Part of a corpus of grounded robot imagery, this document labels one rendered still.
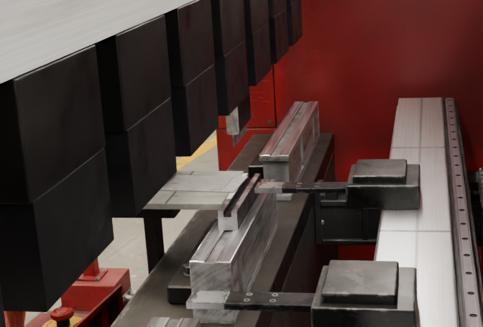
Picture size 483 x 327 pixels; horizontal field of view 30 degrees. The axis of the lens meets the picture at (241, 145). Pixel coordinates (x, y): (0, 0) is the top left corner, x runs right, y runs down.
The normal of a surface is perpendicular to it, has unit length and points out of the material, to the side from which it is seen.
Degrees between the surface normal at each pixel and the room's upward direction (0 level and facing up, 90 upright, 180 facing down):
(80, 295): 90
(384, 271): 0
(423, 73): 90
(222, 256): 0
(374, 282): 0
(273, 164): 90
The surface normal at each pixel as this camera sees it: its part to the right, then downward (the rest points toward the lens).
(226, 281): -0.19, 0.26
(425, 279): -0.06, -0.97
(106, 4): 0.98, -0.01
